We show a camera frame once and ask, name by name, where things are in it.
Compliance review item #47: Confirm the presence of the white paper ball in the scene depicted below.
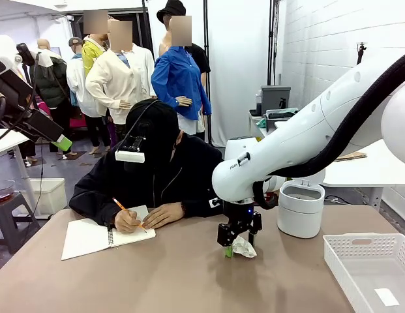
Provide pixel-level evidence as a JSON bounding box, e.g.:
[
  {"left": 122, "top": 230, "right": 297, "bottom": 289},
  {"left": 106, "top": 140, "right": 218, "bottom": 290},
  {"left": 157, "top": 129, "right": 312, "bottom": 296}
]
[{"left": 232, "top": 235, "right": 258, "bottom": 260}]

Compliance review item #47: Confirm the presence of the glass bowl with red contents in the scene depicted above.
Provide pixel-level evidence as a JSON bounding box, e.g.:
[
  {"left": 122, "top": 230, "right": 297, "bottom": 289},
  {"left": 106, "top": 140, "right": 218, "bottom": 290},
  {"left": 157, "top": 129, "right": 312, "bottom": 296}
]
[{"left": 0, "top": 179, "right": 17, "bottom": 202}]

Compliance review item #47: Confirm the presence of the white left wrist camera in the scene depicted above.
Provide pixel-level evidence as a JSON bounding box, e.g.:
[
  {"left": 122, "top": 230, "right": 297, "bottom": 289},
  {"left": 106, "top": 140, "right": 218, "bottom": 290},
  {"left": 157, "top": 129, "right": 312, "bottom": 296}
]
[{"left": 16, "top": 42, "right": 55, "bottom": 68}]

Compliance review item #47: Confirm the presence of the white head-mounted camera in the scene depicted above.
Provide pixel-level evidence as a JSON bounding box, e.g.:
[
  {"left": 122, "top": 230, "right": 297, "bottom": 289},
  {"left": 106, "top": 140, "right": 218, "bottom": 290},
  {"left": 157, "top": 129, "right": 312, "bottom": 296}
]
[{"left": 114, "top": 121, "right": 151, "bottom": 164}]

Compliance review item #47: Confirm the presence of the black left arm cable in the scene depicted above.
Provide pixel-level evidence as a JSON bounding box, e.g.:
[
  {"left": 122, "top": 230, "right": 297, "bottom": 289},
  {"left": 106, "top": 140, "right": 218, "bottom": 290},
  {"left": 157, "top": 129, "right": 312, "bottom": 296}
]
[{"left": 0, "top": 52, "right": 42, "bottom": 145}]

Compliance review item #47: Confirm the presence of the white storage box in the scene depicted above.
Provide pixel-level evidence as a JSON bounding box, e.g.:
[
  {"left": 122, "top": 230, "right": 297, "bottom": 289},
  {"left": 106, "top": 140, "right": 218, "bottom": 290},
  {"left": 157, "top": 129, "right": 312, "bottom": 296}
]
[{"left": 18, "top": 177, "right": 68, "bottom": 216}]

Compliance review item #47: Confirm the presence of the white photo backdrop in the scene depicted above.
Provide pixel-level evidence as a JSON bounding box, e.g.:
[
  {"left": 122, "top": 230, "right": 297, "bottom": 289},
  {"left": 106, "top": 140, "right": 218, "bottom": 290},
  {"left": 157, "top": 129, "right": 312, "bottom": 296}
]
[{"left": 148, "top": 0, "right": 288, "bottom": 147}]

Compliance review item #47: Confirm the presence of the person in black jacket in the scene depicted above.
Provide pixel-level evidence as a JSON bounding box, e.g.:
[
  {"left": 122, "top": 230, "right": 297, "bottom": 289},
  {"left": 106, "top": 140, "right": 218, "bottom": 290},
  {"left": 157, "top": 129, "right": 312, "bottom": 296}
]
[{"left": 68, "top": 132, "right": 224, "bottom": 228}]

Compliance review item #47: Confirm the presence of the small white table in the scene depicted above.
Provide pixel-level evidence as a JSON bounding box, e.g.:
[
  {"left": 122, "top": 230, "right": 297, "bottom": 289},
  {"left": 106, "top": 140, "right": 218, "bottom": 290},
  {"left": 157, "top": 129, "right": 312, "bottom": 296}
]
[{"left": 248, "top": 112, "right": 278, "bottom": 144}]

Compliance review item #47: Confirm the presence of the white round trash bin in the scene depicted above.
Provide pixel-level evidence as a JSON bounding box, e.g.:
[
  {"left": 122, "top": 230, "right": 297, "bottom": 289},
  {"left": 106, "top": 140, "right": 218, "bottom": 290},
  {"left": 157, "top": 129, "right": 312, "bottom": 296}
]
[{"left": 277, "top": 178, "right": 326, "bottom": 239}]

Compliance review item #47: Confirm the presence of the grey plastic stool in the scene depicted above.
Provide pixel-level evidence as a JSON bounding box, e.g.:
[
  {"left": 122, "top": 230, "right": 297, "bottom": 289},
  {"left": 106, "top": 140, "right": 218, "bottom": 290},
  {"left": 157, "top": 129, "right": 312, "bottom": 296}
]
[{"left": 0, "top": 191, "right": 40, "bottom": 256}]

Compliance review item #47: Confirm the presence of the person's left forearm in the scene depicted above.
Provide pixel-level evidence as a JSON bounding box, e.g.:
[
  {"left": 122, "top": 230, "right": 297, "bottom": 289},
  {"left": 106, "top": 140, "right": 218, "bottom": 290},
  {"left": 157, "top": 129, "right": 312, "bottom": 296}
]
[{"left": 184, "top": 194, "right": 224, "bottom": 218}]

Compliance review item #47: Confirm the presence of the large white table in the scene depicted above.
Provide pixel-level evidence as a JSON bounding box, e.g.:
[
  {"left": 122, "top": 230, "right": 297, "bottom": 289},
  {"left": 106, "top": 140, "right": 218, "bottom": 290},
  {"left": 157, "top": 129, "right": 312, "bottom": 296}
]
[{"left": 320, "top": 139, "right": 405, "bottom": 213}]

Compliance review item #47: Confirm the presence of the black baseball cap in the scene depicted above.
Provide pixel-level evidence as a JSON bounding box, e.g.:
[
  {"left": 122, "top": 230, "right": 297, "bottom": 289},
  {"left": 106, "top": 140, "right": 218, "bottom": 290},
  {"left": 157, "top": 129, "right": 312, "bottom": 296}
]
[{"left": 123, "top": 98, "right": 181, "bottom": 174}]

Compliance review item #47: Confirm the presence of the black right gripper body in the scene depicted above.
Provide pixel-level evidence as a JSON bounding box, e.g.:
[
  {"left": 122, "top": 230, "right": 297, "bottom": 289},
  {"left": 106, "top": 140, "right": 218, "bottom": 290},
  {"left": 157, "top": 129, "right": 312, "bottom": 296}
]
[{"left": 222, "top": 201, "right": 257, "bottom": 231}]

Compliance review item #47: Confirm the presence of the black tripod with camera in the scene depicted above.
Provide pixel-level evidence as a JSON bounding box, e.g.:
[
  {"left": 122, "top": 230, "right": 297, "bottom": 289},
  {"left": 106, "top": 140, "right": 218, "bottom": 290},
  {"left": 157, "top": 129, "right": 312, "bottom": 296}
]
[{"left": 355, "top": 41, "right": 368, "bottom": 67}]

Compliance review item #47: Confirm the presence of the mannequin in dark puffer jacket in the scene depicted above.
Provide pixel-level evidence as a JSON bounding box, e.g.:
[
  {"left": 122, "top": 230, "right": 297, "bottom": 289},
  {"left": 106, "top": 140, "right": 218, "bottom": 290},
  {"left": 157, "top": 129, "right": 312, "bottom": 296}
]
[{"left": 29, "top": 38, "right": 80, "bottom": 156}]

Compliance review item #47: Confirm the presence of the person's left hand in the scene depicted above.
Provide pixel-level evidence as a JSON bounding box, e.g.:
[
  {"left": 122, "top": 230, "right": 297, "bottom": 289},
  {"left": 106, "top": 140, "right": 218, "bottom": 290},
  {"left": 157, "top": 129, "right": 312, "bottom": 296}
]
[{"left": 143, "top": 203, "right": 185, "bottom": 230}]

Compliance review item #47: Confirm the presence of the white perforated plastic basket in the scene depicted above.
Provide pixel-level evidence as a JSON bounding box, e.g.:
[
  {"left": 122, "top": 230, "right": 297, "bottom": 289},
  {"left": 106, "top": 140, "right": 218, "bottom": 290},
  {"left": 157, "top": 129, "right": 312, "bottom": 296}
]
[{"left": 322, "top": 232, "right": 405, "bottom": 313}]

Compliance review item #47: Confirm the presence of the orange pencil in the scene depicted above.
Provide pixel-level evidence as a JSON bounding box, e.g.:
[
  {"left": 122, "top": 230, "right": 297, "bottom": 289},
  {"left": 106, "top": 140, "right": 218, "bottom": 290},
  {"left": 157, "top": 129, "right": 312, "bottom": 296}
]
[{"left": 112, "top": 197, "right": 148, "bottom": 233}]

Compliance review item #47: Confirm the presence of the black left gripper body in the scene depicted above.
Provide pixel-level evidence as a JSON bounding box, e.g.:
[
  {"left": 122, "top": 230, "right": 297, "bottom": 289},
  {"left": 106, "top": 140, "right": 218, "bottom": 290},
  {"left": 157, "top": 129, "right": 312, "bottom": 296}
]
[{"left": 0, "top": 69, "right": 65, "bottom": 143}]

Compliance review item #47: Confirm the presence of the mannequin in cream cardigan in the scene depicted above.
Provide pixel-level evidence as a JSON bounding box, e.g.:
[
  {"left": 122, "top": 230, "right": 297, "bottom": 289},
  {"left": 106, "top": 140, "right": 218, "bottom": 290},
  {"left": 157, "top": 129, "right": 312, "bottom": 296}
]
[{"left": 85, "top": 19, "right": 157, "bottom": 145}]

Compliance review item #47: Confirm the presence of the grey box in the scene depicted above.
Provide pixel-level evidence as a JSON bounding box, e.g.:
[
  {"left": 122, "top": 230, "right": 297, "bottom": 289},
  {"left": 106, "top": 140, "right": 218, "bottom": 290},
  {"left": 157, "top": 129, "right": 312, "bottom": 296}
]
[{"left": 260, "top": 85, "right": 292, "bottom": 117}]

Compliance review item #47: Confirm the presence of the brown cardboard sheet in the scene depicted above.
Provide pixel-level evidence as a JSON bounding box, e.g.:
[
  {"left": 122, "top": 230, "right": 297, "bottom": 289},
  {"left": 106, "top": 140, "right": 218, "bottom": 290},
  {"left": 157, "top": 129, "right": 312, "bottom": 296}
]
[{"left": 332, "top": 151, "right": 369, "bottom": 162}]

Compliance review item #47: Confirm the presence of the black right arm cable sleeve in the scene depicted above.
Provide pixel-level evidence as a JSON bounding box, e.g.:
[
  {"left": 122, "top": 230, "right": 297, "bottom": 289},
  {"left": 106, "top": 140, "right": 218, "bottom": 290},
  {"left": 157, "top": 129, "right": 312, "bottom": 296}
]
[{"left": 252, "top": 50, "right": 405, "bottom": 211}]

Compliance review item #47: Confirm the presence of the white floor cable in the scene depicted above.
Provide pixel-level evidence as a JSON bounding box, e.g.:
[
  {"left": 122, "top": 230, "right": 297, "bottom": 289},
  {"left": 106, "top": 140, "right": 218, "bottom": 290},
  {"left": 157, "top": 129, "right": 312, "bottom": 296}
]
[{"left": 323, "top": 194, "right": 353, "bottom": 206}]

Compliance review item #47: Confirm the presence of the black light stand pole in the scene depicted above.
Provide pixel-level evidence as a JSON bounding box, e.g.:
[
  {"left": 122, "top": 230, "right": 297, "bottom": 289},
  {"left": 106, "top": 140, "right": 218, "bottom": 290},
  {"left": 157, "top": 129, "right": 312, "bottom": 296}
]
[
  {"left": 203, "top": 0, "right": 213, "bottom": 145},
  {"left": 268, "top": 0, "right": 278, "bottom": 87}
]

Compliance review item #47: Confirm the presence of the person's right forearm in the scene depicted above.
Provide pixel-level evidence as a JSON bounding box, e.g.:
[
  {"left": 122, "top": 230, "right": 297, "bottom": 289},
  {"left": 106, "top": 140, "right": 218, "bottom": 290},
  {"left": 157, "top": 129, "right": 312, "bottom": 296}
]
[{"left": 68, "top": 192, "right": 125, "bottom": 228}]

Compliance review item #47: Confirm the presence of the grey tray with green items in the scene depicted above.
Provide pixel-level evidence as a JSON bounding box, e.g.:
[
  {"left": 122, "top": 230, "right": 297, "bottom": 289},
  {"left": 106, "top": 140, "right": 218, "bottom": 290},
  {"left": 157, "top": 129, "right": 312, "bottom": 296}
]
[{"left": 265, "top": 108, "right": 300, "bottom": 133}]

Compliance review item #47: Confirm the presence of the person's right hand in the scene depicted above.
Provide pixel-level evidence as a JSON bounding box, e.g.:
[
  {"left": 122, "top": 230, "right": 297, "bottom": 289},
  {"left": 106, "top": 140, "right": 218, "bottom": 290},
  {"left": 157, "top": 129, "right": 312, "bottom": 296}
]
[{"left": 113, "top": 208, "right": 143, "bottom": 234}]

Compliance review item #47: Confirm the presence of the mannequin in blue shirt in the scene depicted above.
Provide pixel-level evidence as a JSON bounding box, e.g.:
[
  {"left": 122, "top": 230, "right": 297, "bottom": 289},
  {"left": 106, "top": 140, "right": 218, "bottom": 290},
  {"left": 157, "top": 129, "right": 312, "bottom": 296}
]
[{"left": 151, "top": 16, "right": 213, "bottom": 136}]

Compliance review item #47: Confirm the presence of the mannequin in white shirt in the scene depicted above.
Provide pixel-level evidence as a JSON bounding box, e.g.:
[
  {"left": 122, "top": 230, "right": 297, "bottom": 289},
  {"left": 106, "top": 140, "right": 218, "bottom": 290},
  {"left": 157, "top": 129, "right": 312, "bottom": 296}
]
[{"left": 65, "top": 37, "right": 104, "bottom": 156}]

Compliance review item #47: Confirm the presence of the magenta bag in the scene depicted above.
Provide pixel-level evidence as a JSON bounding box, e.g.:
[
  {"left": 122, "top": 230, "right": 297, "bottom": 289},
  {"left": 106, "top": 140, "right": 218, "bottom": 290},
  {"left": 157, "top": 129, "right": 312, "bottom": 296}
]
[{"left": 68, "top": 115, "right": 89, "bottom": 132}]

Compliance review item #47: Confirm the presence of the mannequin in yellow jacket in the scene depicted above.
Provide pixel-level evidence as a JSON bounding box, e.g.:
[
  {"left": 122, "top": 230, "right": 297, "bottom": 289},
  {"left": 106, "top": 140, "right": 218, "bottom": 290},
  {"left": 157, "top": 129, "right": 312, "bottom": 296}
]
[{"left": 81, "top": 9, "right": 109, "bottom": 78}]

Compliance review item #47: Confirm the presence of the mannequin with black hat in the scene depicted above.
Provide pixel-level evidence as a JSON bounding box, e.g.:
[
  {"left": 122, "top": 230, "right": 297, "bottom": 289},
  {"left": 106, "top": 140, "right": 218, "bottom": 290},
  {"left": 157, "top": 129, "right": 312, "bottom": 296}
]
[{"left": 156, "top": 0, "right": 211, "bottom": 89}]

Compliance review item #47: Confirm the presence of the white side table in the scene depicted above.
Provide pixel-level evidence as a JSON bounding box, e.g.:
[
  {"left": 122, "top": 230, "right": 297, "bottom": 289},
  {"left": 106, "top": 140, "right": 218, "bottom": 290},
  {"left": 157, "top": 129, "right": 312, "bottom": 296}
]
[{"left": 0, "top": 128, "right": 42, "bottom": 219}]

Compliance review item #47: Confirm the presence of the white spiral notebook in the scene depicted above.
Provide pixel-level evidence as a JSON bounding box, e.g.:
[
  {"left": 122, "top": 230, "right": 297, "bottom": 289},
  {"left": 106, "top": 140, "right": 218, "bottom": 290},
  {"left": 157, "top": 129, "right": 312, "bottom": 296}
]
[{"left": 61, "top": 204, "right": 157, "bottom": 261}]

